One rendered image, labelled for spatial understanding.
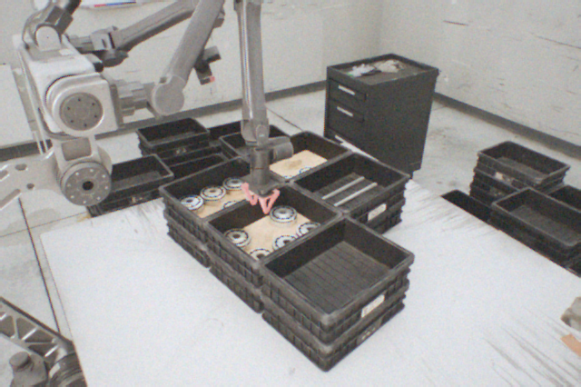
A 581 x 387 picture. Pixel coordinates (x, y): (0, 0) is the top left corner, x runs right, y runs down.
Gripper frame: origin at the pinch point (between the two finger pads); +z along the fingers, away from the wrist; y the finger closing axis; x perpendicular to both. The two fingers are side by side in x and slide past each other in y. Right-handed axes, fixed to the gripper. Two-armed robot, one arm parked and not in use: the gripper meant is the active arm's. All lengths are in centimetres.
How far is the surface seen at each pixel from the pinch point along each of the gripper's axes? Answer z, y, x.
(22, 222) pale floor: 107, 216, 31
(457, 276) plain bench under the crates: 35, -40, -59
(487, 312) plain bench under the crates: 35, -56, -51
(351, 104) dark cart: 32, 96, -155
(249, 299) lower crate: 33.0, -2.2, 6.7
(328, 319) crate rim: 13.5, -37.5, 7.4
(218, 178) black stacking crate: 19, 51, -18
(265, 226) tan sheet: 22.9, 15.5, -14.8
